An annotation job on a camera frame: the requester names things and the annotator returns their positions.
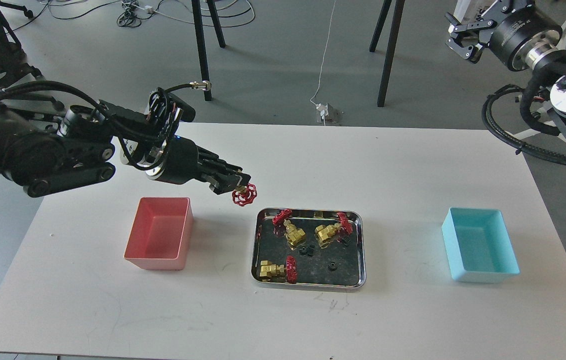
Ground brass valve top middle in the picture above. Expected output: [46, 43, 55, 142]
[272, 208, 307, 249]

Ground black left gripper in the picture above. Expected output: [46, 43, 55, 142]
[145, 137, 251, 195]

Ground white power adapter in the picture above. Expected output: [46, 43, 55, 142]
[315, 103, 341, 126]

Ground black tripod stand right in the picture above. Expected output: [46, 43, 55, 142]
[369, 0, 405, 108]

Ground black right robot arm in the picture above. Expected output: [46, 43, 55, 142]
[445, 0, 566, 167]

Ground small black gear centre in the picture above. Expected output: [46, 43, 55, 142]
[298, 244, 316, 257]

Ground brass valve top right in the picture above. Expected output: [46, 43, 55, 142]
[314, 211, 354, 248]

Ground white cable on floor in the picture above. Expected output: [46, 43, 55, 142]
[310, 0, 338, 106]

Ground black cables on floor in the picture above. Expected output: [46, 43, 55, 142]
[28, 0, 257, 28]

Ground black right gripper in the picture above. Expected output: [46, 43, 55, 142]
[445, 0, 563, 72]

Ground pink plastic box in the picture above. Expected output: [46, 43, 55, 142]
[124, 197, 194, 271]

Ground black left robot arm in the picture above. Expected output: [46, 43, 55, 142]
[0, 80, 257, 207]

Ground small black gear right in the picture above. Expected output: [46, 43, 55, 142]
[337, 235, 352, 248]

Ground brass valve bottom left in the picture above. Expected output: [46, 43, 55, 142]
[257, 255, 298, 284]

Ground brass valve red handwheel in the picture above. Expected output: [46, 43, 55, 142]
[232, 183, 258, 207]

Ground white cardboard box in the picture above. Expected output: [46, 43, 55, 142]
[453, 0, 482, 24]

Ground shiny metal tray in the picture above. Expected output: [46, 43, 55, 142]
[251, 208, 366, 290]

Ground small black gear lower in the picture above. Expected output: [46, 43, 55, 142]
[326, 261, 338, 272]

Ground light blue plastic box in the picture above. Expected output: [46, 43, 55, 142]
[441, 207, 521, 284]

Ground small black gear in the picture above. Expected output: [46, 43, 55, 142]
[326, 261, 338, 272]
[298, 244, 316, 257]
[337, 235, 352, 248]

